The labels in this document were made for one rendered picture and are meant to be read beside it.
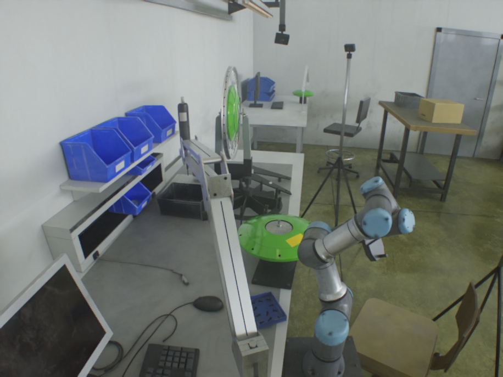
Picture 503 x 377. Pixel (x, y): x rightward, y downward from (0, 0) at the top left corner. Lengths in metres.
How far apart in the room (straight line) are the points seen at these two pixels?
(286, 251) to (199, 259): 0.40
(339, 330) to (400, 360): 0.60
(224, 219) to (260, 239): 0.48
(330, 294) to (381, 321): 0.64
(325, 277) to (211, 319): 0.40
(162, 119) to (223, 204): 1.33
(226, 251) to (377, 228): 0.32
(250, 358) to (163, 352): 0.39
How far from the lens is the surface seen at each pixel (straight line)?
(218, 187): 0.68
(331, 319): 0.94
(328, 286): 0.96
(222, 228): 0.69
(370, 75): 5.75
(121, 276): 1.35
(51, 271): 0.90
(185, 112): 1.15
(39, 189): 1.38
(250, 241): 1.17
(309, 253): 0.80
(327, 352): 0.96
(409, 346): 1.53
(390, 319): 1.61
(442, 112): 4.00
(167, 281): 1.27
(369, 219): 0.70
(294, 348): 1.12
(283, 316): 1.12
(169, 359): 1.00
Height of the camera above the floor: 1.74
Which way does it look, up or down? 25 degrees down
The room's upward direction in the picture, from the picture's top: straight up
